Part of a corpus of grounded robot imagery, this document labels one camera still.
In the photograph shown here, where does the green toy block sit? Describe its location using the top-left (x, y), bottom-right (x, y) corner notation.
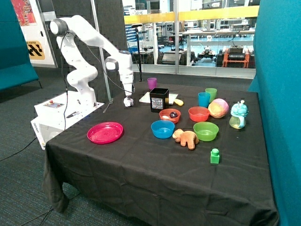
top-left (210, 148), bottom-right (220, 164)

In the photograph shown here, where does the brown plush toy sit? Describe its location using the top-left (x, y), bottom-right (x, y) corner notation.
top-left (172, 129), bottom-right (199, 150)

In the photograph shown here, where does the black square bin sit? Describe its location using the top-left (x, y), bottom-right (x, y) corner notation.
top-left (150, 88), bottom-right (169, 113)

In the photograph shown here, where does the purple toy plum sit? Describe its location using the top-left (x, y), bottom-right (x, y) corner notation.
top-left (169, 112), bottom-right (178, 118)

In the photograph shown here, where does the pink yellow soft ball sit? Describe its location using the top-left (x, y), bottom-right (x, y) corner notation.
top-left (208, 98), bottom-right (229, 119)

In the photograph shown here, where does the black floor stand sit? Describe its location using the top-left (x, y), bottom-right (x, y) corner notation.
top-left (131, 23), bottom-right (144, 82)

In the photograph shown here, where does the blue plastic bowl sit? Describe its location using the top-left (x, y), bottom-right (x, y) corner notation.
top-left (151, 120), bottom-right (175, 139)

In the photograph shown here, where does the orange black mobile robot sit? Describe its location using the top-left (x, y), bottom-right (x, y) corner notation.
top-left (222, 46), bottom-right (250, 68)

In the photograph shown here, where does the green plastic cup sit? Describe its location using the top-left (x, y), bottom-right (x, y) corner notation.
top-left (205, 88), bottom-right (217, 103)

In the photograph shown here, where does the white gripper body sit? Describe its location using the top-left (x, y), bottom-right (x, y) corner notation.
top-left (122, 81), bottom-right (135, 96)

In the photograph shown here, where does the pink plastic plate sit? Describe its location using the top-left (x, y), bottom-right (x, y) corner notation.
top-left (87, 121), bottom-right (124, 145)

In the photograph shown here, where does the blue plastic cup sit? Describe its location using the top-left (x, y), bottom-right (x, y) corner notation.
top-left (198, 92), bottom-right (210, 108)

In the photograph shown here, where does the red wall poster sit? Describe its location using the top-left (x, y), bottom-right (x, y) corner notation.
top-left (11, 0), bottom-right (37, 26)

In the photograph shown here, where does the blue sippy cup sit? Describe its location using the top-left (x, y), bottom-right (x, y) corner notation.
top-left (229, 100), bottom-right (248, 129)

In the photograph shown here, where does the orange bowl with fruit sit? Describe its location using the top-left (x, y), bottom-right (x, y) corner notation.
top-left (159, 108), bottom-right (181, 124)

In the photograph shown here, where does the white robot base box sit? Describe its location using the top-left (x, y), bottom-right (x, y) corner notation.
top-left (31, 91), bottom-right (103, 150)

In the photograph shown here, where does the yellow toy lemon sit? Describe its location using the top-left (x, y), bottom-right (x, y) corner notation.
top-left (174, 99), bottom-right (184, 106)

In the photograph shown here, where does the purple plastic cup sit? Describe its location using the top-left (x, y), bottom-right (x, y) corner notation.
top-left (147, 77), bottom-right (157, 90)

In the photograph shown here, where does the teal sofa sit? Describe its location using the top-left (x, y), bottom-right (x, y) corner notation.
top-left (0, 0), bottom-right (39, 90)

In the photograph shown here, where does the paper ball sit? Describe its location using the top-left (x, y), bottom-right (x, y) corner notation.
top-left (124, 96), bottom-right (134, 107)

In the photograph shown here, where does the orange empty bowl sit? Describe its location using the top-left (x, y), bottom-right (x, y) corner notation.
top-left (188, 106), bottom-right (210, 122)

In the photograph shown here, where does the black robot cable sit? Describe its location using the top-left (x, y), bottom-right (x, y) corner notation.
top-left (60, 32), bottom-right (132, 131)

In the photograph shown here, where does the black tablecloth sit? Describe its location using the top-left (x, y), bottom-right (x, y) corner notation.
top-left (42, 82), bottom-right (279, 226)

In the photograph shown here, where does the yellow black warning sign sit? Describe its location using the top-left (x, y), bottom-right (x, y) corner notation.
top-left (26, 40), bottom-right (45, 60)

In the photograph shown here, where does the green plastic bowl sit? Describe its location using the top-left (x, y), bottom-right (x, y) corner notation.
top-left (193, 121), bottom-right (219, 142)

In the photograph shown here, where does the teal partition panel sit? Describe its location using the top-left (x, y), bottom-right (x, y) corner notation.
top-left (249, 0), bottom-right (301, 226)

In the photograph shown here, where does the green marbled notebook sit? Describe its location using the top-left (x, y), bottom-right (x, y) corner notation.
top-left (139, 92), bottom-right (178, 105)

